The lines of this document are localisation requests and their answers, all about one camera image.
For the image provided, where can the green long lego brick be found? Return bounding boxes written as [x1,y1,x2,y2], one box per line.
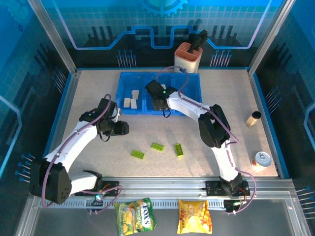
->
[174,143,185,158]
[150,142,165,152]
[130,149,146,160]

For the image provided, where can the blue three-compartment plastic bin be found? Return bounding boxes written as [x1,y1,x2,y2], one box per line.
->
[115,72,204,116]

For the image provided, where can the white knife block pink top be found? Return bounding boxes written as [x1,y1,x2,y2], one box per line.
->
[174,42,204,74]

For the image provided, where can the small controller board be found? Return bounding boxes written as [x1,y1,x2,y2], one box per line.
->
[92,194,104,207]
[225,200,243,213]

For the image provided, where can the green Fox's candy bag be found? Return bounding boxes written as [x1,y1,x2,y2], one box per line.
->
[114,197,158,236]

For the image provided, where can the beige bottle with black cap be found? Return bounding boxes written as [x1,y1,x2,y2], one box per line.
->
[245,111,262,129]

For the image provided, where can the yellow snack bag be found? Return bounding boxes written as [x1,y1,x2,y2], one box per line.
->
[176,199,213,235]

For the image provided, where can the silver-top tin can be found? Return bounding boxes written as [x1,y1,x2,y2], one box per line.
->
[251,151,273,172]

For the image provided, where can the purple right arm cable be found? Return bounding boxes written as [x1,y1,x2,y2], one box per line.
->
[155,65,258,216]

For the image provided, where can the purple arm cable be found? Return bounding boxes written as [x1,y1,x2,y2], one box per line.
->
[155,65,258,216]
[40,94,124,213]

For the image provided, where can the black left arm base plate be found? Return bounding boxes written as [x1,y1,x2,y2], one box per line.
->
[85,180,124,197]

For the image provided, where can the black knife handle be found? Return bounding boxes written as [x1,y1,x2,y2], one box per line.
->
[188,29,209,54]

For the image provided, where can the aluminium mounting rail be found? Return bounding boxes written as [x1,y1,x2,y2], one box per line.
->
[73,176,296,197]

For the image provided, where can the grey slotted cable duct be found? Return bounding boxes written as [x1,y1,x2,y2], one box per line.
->
[75,199,226,209]

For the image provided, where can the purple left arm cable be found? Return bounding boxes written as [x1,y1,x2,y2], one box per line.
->
[40,94,124,213]

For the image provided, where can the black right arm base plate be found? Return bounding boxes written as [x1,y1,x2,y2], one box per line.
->
[205,180,249,197]

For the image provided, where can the aluminium frame post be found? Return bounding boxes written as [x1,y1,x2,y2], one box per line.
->
[27,0,78,76]
[247,0,297,76]

